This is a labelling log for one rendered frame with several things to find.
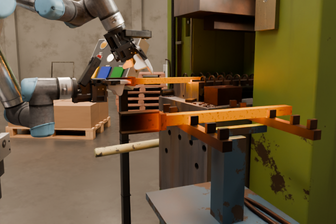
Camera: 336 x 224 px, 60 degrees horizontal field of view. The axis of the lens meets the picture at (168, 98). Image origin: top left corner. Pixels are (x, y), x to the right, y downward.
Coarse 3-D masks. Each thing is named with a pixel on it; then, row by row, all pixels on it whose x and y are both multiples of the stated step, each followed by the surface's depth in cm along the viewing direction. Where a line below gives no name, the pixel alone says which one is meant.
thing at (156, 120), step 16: (128, 112) 60; (144, 112) 60; (160, 112) 62; (176, 112) 65; (192, 112) 65; (208, 112) 65; (224, 112) 67; (240, 112) 68; (256, 112) 70; (288, 112) 74; (128, 128) 60; (144, 128) 61; (160, 128) 61
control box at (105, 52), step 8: (104, 40) 171; (136, 40) 156; (144, 40) 158; (96, 48) 172; (104, 48) 168; (144, 48) 158; (104, 56) 165; (104, 64) 162; (112, 64) 158; (120, 64) 155; (128, 72) 150; (136, 72) 155; (128, 88) 153
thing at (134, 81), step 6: (108, 78) 104; (114, 78) 105; (120, 78) 106; (126, 78) 108; (132, 78) 108; (138, 78) 110; (144, 78) 111; (150, 78) 112; (156, 78) 114; (162, 78) 115; (168, 78) 116; (174, 78) 118; (180, 78) 119; (186, 78) 120; (192, 78) 122; (198, 78) 123; (114, 84) 106; (126, 84) 108; (132, 84) 108
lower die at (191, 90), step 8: (192, 80) 120; (200, 80) 122; (208, 80) 124; (216, 80) 125; (224, 80) 125; (232, 80) 125; (240, 80) 127; (248, 80) 129; (176, 88) 131; (184, 88) 125; (192, 88) 120; (200, 88) 117; (176, 96) 132; (184, 96) 126; (192, 96) 120; (200, 96) 117; (248, 96) 130
